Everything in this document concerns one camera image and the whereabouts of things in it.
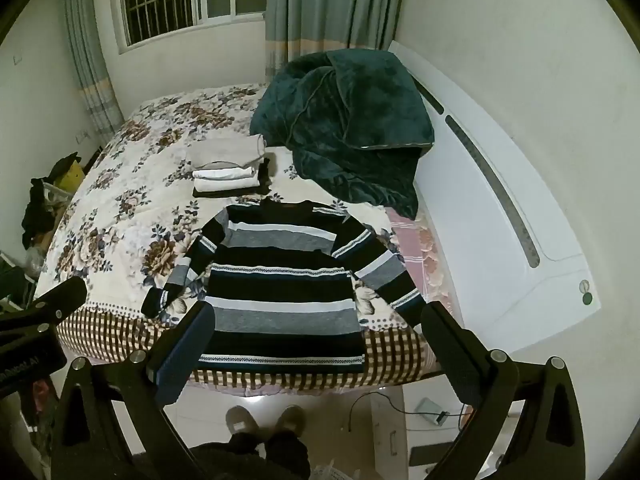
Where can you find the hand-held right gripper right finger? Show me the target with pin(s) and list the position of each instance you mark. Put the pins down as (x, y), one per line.
(450, 350)

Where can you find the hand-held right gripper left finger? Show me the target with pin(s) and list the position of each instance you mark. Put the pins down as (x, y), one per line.
(184, 355)

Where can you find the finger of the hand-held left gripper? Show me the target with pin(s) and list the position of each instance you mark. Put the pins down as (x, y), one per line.
(64, 295)

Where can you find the black grey white striped sweater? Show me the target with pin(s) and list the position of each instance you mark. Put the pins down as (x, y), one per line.
(280, 285)

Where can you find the pile of dark clothes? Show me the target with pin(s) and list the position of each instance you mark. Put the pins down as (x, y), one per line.
(37, 210)

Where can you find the stack of folded clothes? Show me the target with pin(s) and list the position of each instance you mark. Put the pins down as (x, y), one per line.
(263, 180)

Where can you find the dark green container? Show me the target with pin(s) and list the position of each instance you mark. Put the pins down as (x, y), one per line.
(11, 280)

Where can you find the grey power adapter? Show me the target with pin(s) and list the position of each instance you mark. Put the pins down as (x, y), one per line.
(432, 411)

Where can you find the white bed headboard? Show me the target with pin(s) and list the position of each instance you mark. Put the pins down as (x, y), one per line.
(500, 285)

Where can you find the grey slipper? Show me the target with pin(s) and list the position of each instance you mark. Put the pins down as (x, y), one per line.
(291, 421)
(242, 422)

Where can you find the pink floral sheet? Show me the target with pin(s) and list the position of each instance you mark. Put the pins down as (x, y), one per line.
(425, 255)

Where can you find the black flat device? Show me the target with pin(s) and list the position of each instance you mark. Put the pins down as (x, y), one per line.
(432, 455)

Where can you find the floral bed blanket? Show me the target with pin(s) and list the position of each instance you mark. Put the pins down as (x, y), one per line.
(135, 200)

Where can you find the yellow bag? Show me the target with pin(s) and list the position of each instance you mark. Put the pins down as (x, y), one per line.
(70, 176)

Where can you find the person's dark trousers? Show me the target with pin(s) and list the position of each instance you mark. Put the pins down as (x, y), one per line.
(250, 457)

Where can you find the folded beige garment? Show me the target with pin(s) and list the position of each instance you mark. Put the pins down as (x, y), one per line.
(225, 152)

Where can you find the grey-green curtain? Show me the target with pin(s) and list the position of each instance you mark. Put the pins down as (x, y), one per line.
(95, 75)
(325, 5)

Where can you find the dark green plush blanket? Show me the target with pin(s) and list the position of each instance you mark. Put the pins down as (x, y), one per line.
(345, 125)

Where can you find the wall socket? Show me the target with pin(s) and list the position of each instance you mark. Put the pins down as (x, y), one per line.
(83, 135)

